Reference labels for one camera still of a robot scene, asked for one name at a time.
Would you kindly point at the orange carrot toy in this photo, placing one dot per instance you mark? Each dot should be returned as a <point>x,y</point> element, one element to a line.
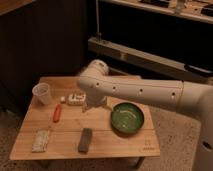
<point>57,113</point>

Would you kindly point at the dark grey eraser block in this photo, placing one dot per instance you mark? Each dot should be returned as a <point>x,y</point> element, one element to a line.
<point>85,140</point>

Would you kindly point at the metal pole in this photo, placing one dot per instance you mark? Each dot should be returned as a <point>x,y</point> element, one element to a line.
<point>98,33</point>

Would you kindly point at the small white cube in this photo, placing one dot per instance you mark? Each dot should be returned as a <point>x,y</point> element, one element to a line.
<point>62,99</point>

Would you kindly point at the grey metal shelf beam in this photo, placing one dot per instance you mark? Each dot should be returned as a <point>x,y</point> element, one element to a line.
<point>146,60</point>

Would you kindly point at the white snack packet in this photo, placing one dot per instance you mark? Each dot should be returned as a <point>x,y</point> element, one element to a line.
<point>76,99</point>

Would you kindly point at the green bowl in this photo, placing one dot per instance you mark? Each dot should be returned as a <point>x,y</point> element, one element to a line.
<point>127,118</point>

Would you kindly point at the wooden table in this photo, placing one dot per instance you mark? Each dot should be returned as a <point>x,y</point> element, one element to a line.
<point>60,131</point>

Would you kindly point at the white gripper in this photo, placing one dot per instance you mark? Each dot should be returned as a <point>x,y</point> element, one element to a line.
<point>94,100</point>

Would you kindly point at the clear plastic cup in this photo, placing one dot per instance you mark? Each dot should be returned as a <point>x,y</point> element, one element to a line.
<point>42,92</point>

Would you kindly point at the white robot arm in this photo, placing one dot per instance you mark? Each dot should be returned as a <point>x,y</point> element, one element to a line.
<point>189,98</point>

